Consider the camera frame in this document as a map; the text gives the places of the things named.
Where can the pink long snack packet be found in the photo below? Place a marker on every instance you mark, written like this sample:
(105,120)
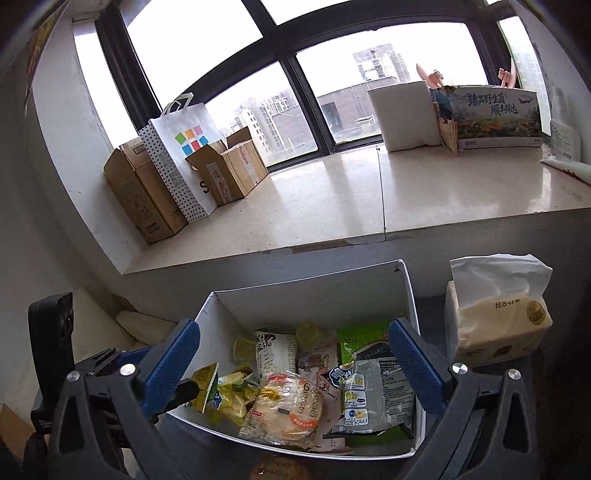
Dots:
(312,366)

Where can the printed landscape gift box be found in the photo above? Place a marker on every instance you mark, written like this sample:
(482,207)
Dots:
(484,117)

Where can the green snack packet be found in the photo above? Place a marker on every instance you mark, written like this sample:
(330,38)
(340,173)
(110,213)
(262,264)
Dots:
(365,341)

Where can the tall brown cardboard box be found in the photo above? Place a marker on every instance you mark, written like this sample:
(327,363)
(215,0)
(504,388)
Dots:
(137,185)

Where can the white dotted paper bag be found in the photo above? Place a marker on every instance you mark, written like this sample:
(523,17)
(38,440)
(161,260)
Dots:
(181,130)

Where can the grey silver snack packet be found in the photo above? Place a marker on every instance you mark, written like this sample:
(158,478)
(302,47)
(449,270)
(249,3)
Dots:
(376,397)

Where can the tissue pack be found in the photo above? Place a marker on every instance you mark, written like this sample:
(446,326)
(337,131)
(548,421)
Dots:
(494,309)

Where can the round rice cracker packet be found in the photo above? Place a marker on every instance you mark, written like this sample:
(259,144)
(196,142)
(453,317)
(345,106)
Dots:
(286,413)

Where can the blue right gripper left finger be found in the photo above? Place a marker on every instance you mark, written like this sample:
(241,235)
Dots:
(162,385)

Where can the cream leather sofa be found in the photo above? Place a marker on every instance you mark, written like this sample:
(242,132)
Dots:
(96,330)

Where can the white foam block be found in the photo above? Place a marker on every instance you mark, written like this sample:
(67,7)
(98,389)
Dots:
(406,116)

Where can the white cardboard storage box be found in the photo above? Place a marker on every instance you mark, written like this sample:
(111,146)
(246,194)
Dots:
(270,326)

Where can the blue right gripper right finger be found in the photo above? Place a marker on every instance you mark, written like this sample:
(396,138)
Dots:
(423,365)

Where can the open brown cardboard box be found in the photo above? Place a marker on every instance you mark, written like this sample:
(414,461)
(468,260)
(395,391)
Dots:
(231,169)

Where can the yellow blue snack packet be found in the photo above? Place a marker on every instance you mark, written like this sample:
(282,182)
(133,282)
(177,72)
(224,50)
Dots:
(227,397)

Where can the white plastic bottle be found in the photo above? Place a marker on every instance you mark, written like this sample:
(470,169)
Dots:
(565,140)

